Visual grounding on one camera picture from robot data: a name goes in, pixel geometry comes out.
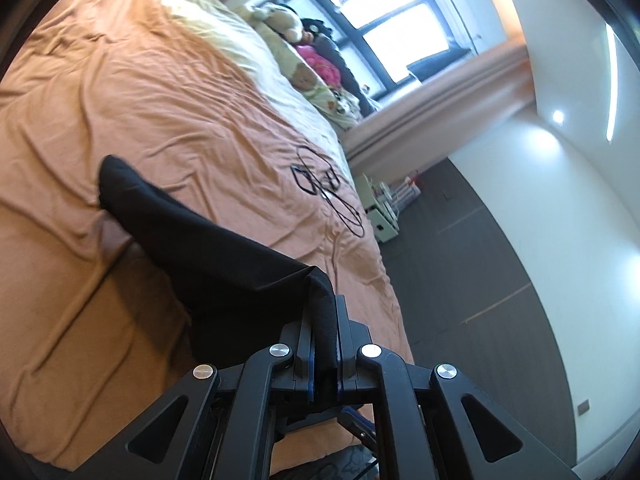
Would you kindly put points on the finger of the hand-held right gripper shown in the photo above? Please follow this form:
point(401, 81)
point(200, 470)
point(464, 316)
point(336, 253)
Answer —
point(357, 425)

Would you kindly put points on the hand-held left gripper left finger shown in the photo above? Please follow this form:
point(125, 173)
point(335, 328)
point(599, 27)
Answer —
point(304, 355)

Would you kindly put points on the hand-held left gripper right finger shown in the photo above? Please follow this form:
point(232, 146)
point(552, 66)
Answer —
point(345, 355)

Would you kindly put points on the black pants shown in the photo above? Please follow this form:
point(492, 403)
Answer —
point(210, 260)

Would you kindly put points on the person's grey patterned leg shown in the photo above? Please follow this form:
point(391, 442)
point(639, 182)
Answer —
point(345, 465)

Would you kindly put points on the white nightstand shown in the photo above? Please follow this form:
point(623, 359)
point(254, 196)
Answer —
point(382, 225)

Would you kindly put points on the striped gift bag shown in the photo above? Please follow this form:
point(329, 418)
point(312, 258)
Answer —
point(407, 192)

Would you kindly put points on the bear printed cushion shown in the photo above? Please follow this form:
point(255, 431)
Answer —
point(310, 85)

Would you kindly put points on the pink curtain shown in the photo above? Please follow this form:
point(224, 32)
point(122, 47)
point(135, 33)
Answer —
point(440, 100)

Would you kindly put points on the pink cloth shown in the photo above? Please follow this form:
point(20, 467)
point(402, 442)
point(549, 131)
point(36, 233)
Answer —
point(320, 62)

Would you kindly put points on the black cloth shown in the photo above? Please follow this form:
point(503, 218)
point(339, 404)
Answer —
point(342, 60)

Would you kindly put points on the black framed window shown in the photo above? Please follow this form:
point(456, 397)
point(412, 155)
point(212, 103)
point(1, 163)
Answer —
point(390, 40)

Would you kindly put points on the round ceiling spotlight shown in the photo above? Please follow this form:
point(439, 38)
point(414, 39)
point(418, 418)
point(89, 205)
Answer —
point(558, 117)

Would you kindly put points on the beige plush toy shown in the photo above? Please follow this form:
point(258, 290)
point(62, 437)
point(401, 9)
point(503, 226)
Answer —
point(275, 20)

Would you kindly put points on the ceiling strip light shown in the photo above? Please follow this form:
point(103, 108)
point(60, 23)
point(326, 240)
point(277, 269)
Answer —
point(611, 85)

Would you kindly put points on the wall socket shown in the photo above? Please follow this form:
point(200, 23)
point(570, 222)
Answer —
point(582, 406)

